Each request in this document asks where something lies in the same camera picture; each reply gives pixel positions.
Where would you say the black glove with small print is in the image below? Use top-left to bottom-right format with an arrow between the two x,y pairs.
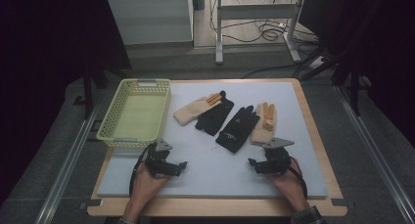
214,105 -> 261,154

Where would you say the beige knit glove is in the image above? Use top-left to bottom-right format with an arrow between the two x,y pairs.
250,102 -> 277,145
173,92 -> 223,127

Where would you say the person's right hand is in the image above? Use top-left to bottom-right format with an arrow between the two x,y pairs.
265,159 -> 309,209

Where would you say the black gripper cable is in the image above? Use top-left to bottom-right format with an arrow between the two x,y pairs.
288,156 -> 309,200
128,145 -> 155,198

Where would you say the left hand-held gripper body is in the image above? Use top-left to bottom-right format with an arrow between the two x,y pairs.
144,138 -> 180,179

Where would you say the black metal stand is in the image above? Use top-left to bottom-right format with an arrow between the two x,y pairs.
79,47 -> 111,120
300,44 -> 365,117

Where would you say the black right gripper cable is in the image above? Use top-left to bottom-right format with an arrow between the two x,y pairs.
288,156 -> 309,200

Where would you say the person's left hand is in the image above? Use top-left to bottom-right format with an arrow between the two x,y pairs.
131,161 -> 171,206

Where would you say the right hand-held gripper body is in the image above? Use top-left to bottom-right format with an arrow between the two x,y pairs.
256,137 -> 296,177

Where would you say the aluminium rail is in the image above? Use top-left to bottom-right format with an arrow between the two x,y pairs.
335,84 -> 415,224
33,100 -> 103,224

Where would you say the plain black glove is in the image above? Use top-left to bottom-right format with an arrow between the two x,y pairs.
195,90 -> 235,137

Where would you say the white metal desk frame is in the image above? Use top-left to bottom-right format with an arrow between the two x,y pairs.
214,0 -> 308,66

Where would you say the tangle of black floor cables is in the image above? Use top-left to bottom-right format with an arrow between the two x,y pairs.
208,0 -> 320,45

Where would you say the white cabinet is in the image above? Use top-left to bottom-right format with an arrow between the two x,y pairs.
107,0 -> 195,46

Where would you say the pale green plastic basket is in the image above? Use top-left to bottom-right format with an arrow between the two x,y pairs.
96,78 -> 172,150

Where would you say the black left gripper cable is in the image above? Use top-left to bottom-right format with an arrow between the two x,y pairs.
128,145 -> 155,198

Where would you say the white power strip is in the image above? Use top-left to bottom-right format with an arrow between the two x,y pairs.
307,55 -> 328,70

